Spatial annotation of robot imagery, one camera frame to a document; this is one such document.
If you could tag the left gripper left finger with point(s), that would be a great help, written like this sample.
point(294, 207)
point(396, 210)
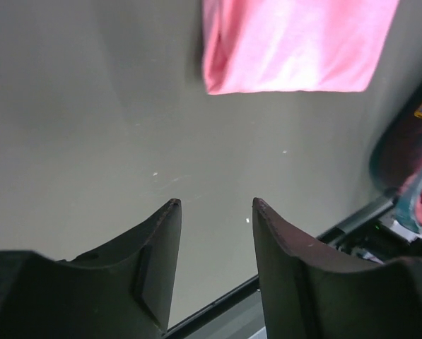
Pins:
point(120, 289)

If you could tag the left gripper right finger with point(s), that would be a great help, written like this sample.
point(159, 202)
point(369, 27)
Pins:
point(310, 290)

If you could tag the pink t shirt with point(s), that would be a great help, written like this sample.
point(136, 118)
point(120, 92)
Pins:
point(288, 46)

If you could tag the teal laundry basket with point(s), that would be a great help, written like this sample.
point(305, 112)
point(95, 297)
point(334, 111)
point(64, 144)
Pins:
point(396, 162)

